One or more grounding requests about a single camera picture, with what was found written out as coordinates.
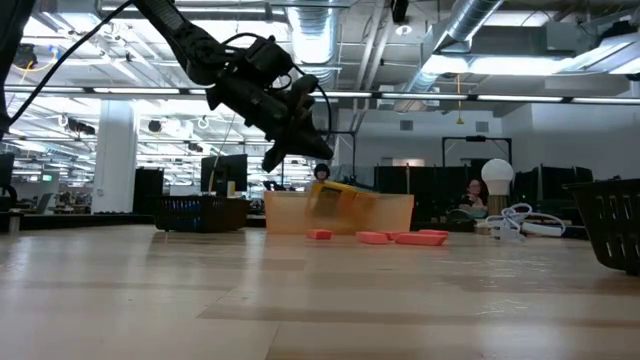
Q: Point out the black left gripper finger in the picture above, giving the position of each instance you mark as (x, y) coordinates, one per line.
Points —
(310, 145)
(309, 128)

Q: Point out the yellow green crayon box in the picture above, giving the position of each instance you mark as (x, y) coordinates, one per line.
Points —
(335, 202)

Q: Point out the person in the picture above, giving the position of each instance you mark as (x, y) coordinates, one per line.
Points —
(321, 172)
(474, 192)

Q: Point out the orange translucent plastic bin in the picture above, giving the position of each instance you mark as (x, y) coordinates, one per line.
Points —
(285, 215)

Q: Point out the black computer monitor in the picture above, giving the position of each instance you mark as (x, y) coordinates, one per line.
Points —
(225, 172)

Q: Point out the black partition panel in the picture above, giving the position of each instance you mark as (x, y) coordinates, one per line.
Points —
(550, 187)
(425, 192)

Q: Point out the blue black small device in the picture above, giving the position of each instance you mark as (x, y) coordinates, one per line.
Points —
(200, 215)

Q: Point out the black cabinet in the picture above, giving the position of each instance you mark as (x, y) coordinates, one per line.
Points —
(148, 190)

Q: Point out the white building column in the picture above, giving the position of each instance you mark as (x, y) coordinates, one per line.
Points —
(115, 160)

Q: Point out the white light bulb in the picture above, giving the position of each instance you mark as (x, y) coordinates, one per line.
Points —
(497, 175)

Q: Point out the black mesh basket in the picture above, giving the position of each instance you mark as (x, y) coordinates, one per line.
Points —
(615, 225)

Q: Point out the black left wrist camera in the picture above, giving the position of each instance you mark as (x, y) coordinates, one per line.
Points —
(267, 55)

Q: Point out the silver spiral ventilation duct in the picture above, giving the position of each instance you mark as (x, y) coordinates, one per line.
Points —
(470, 17)

